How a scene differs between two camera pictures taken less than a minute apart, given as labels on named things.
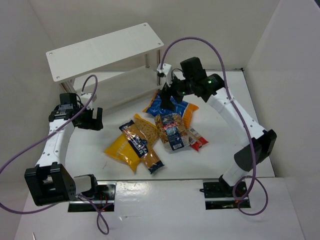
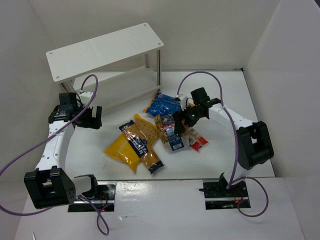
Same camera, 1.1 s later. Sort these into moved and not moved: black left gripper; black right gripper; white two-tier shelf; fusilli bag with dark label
Moved: black right gripper
Not moved: black left gripper; fusilli bag with dark label; white two-tier shelf
